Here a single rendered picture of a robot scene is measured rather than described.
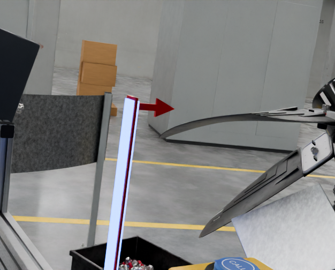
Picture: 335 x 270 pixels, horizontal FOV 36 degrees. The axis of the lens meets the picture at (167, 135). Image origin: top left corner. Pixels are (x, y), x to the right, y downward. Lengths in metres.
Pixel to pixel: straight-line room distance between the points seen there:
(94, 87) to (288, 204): 8.20
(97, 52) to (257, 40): 2.92
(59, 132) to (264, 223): 2.05
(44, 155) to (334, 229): 2.10
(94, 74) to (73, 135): 6.11
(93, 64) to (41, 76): 3.87
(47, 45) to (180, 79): 2.47
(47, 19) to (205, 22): 2.67
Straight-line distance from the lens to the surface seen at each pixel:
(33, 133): 2.67
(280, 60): 7.48
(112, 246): 0.68
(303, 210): 0.82
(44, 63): 5.08
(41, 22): 5.07
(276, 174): 0.97
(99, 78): 8.92
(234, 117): 0.63
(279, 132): 7.61
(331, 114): 0.86
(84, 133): 2.90
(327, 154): 0.91
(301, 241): 0.80
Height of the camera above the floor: 1.25
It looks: 9 degrees down
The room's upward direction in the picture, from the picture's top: 8 degrees clockwise
